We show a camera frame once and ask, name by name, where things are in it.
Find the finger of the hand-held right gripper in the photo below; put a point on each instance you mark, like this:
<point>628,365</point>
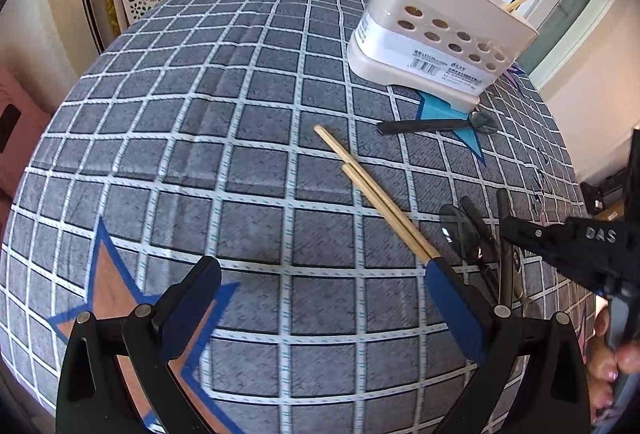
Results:
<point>537,239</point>

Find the grey checked star tablecloth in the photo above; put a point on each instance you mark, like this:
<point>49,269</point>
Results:
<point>200,163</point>

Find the beige plastic utensil holder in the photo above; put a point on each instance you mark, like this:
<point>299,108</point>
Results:
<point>425,38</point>

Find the pink plastic stool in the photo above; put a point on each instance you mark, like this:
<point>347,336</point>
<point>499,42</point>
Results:
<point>15,128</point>

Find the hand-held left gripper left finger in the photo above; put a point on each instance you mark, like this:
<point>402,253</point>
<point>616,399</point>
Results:
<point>190,314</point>

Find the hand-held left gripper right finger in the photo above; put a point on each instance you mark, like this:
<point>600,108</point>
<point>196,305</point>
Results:
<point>455,309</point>

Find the black red equipment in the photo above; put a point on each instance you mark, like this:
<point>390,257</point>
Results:
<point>605,194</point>

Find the person's right hand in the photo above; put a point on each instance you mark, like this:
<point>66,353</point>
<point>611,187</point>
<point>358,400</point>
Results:
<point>602,364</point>

